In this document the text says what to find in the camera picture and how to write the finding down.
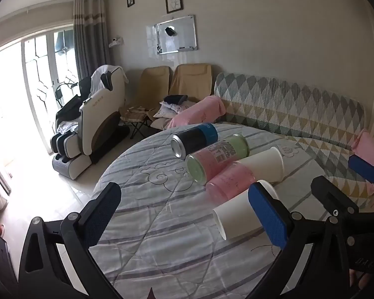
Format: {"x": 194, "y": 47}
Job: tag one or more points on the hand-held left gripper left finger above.
{"x": 101, "y": 215}

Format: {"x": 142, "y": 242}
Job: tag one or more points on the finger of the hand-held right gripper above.
{"x": 361, "y": 166}
{"x": 327, "y": 193}

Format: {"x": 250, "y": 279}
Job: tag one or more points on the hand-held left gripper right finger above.
{"x": 266, "y": 216}

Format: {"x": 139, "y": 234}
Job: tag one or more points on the white paper cup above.
{"x": 237, "y": 215}
{"x": 265, "y": 165}

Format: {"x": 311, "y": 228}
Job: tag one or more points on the pink translucent plastic cup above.
{"x": 230, "y": 180}

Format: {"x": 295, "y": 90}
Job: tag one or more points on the person's right hand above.
{"x": 360, "y": 286}

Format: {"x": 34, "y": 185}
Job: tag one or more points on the pink pillow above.
{"x": 366, "y": 141}

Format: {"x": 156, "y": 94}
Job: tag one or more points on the grey striped quilt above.
{"x": 162, "y": 224}

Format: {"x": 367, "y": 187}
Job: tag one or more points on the green and pink can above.
{"x": 218, "y": 155}

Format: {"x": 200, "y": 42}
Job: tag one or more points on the white massage chair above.
{"x": 99, "y": 124}

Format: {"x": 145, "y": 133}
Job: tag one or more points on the diamond patterned sofa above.
{"x": 283, "y": 99}

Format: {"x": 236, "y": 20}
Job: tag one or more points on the black and blue can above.
{"x": 193, "y": 140}

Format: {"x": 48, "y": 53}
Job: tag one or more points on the light patterned pillow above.
{"x": 168, "y": 111}

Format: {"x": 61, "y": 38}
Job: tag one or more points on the pink blanket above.
{"x": 199, "y": 112}

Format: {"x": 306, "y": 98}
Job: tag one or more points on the dark folded clothes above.
{"x": 174, "y": 99}

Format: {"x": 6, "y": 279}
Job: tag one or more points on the white cloth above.
{"x": 98, "y": 74}

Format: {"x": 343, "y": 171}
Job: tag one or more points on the beige folding chair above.
{"x": 193, "y": 81}
{"x": 154, "y": 84}

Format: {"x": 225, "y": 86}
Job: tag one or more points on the glass balcony door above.
{"x": 40, "y": 84}

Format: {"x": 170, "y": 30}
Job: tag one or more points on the grey striped curtain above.
{"x": 90, "y": 37}

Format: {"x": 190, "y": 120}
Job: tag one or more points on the black whiteboard eraser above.
{"x": 170, "y": 31}

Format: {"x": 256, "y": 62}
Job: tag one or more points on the white wall power strip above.
{"x": 116, "y": 41}

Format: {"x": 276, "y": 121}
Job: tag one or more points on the wall whiteboard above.
{"x": 182, "y": 37}

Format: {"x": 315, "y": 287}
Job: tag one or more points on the small black picture frame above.
{"x": 130, "y": 0}

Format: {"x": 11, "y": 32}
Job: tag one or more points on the medium black picture frame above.
{"x": 173, "y": 2}

